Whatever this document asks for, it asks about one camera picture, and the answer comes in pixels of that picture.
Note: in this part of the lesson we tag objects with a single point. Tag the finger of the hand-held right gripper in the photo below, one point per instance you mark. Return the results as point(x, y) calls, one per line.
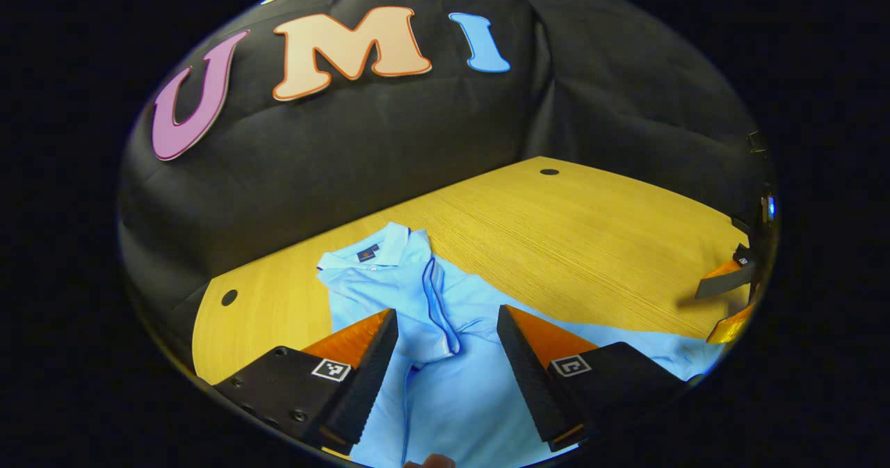
point(723, 281)
point(730, 329)

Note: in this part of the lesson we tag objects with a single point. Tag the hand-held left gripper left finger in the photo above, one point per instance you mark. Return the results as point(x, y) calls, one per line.
point(372, 370)

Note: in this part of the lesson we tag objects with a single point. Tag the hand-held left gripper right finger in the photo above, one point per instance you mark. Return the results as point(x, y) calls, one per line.
point(525, 370)

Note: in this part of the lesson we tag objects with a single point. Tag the light blue polo T-shirt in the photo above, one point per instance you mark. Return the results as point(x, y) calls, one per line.
point(452, 384)

